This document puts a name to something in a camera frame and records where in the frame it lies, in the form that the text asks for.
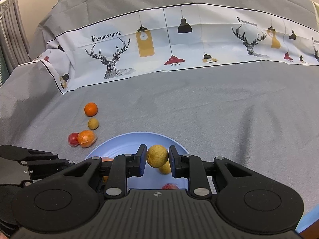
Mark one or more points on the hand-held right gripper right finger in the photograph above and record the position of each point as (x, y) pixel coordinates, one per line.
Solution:
(173, 164)

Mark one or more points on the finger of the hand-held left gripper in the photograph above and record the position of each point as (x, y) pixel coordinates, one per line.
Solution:
(15, 151)
(49, 166)

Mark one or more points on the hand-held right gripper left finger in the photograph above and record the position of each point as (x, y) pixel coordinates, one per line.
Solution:
(142, 161)

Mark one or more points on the tan longan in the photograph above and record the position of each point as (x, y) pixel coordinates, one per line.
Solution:
(93, 124)
(157, 155)
(165, 169)

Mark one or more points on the blue plate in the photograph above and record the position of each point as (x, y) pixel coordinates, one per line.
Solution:
(132, 143)

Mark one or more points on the plastic-wrapped red tomato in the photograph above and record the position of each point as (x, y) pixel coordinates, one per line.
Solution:
(170, 186)
(73, 139)

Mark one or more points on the plastic-wrapped orange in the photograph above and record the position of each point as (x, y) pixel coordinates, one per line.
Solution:
(87, 138)
(107, 159)

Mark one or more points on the grey cloth with deer print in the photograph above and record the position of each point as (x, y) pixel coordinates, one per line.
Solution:
(199, 104)

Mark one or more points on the bare orange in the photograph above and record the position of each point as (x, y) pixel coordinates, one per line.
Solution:
(90, 109)

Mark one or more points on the grey curtain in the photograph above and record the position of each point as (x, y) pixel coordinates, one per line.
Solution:
(15, 37)

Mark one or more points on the white plastic rack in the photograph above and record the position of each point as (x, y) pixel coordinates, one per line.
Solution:
(7, 2)

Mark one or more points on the pale yellow cloth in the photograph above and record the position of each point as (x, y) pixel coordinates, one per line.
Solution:
(316, 12)

